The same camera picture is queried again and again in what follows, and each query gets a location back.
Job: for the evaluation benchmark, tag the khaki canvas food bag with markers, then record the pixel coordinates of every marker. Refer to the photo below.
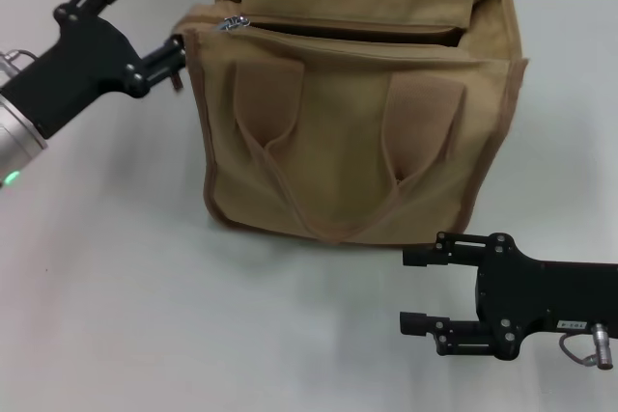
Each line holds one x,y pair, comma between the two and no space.
338,108

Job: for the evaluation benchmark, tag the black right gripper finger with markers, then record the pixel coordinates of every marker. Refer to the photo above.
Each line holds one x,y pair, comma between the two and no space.
444,253
449,332

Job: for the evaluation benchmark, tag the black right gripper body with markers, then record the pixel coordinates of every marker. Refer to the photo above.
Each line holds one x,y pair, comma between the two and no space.
541,291

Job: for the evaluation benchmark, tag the silver metal zipper pull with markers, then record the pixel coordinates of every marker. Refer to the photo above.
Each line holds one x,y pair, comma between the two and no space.
235,22

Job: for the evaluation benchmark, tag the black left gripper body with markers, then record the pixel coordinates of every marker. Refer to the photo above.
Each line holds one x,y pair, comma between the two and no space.
82,67

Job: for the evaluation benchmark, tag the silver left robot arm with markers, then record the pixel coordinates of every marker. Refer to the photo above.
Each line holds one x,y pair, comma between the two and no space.
17,142

